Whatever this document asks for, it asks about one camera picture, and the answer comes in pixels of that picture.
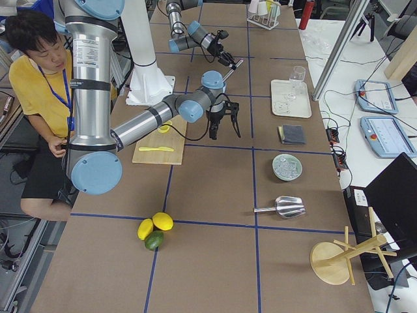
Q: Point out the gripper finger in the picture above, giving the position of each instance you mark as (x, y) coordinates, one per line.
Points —
(228, 55)
(213, 130)
(225, 61)

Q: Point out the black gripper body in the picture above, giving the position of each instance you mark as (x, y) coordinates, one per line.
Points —
(216, 49)
(216, 115)

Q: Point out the steel muddler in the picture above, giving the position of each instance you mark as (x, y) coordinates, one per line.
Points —
(234, 69)

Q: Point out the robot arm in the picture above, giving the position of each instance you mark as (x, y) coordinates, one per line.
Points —
(93, 165)
(195, 35)

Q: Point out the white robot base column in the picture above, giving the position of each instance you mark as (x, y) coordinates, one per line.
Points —
(148, 84)

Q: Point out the pink cup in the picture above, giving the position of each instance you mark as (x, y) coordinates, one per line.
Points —
(253, 6)

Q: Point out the white cup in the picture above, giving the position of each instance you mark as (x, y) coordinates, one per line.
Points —
(262, 8)

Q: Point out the yellow cup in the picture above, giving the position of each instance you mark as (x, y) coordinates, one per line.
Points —
(269, 5)

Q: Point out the yellow lemon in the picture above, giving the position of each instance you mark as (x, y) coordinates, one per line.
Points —
(163, 221)
(145, 229)

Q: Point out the wooden cup tree stand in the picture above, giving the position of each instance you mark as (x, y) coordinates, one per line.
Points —
(331, 261)

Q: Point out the wooden cutting board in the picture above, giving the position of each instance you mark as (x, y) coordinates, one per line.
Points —
(155, 139)

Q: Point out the yellow plastic knife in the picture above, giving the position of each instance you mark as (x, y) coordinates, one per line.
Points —
(161, 148)

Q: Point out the cream bear tray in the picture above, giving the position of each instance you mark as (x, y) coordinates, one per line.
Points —
(290, 101)

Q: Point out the wine glass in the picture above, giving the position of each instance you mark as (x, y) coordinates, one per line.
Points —
(296, 78)

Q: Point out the grey folded cloth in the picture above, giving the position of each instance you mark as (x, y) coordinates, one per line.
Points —
(291, 134)

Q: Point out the green bowl of ice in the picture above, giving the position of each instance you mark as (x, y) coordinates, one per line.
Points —
(286, 167)

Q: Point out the red bottle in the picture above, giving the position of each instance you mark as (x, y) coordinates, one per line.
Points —
(306, 14)

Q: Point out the metal ice scoop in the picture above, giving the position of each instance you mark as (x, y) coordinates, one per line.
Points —
(285, 206)

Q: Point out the green lime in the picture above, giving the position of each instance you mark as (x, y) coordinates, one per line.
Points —
(154, 240)

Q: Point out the power strip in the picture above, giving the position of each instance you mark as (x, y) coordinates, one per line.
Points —
(338, 153)

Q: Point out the far teach pendant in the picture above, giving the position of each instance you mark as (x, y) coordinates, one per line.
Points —
(375, 96)

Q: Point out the teach pendant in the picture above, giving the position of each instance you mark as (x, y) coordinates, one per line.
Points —
(375, 96)
(386, 137)

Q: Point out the near teach pendant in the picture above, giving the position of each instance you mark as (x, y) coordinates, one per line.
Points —
(386, 137)

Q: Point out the person in yellow shirt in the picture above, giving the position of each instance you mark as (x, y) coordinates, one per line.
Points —
(40, 79)

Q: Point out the black laptop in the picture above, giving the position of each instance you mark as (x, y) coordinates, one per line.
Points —
(392, 195)

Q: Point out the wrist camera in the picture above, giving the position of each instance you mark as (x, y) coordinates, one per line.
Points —
(232, 109)
(220, 35)

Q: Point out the white wire cup rack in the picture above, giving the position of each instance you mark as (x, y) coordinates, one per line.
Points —
(265, 22)

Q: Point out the aluminium frame post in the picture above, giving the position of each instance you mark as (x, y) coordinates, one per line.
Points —
(353, 18)

